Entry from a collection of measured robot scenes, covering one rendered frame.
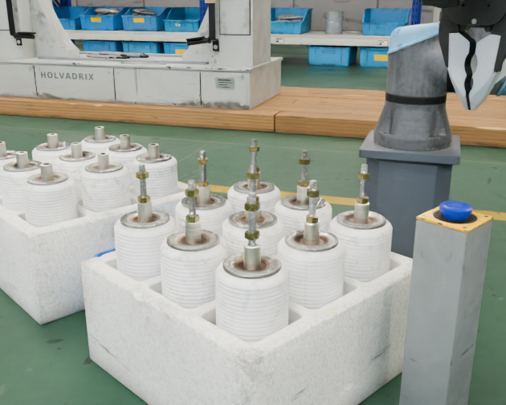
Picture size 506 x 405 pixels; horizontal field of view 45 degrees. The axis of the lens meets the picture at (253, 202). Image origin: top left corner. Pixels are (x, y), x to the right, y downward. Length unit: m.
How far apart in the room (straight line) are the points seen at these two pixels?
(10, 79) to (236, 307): 2.77
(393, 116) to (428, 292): 0.48
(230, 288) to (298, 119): 1.97
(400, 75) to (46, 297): 0.78
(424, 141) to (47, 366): 0.78
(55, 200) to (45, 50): 2.34
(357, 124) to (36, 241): 1.76
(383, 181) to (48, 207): 0.63
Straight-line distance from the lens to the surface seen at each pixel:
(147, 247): 0.92
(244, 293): 0.75
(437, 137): 1.22
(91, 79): 3.14
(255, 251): 0.76
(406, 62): 1.19
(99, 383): 1.03
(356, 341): 0.89
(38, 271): 1.17
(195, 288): 0.84
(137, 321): 0.90
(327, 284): 0.85
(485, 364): 1.11
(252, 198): 0.75
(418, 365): 0.88
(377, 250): 0.93
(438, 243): 0.79
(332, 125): 2.65
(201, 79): 2.87
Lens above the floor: 0.58
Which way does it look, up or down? 19 degrees down
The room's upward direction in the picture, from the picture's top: straight up
